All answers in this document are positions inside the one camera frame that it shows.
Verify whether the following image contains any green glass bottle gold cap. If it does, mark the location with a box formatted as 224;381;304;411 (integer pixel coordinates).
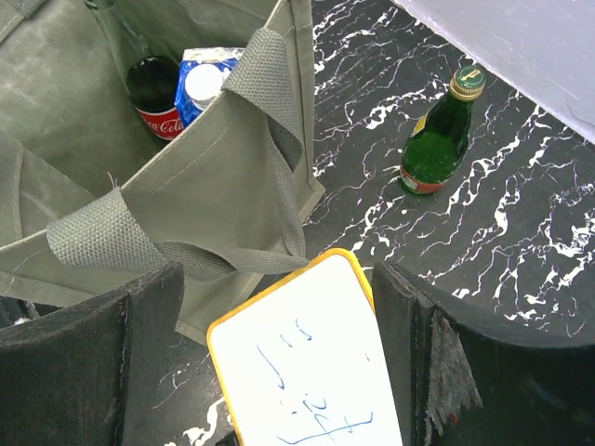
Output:
399;66;486;195

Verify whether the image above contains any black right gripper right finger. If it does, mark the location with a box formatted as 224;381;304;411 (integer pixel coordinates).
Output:
372;261;594;445

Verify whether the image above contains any Fontana pineapple juice carton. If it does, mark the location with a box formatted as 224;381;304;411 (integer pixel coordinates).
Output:
174;46;245;128

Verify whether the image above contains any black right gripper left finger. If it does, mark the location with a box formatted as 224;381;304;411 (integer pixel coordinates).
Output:
1;264;184;445

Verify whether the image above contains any grey-green canvas bag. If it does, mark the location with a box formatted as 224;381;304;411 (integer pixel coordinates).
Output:
1;1;324;343

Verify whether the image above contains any dark cola bottle red label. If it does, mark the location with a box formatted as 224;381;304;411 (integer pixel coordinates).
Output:
83;0;187;141

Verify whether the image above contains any yellow-framed whiteboard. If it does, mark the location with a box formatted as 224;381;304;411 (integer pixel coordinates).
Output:
206;248;402;445

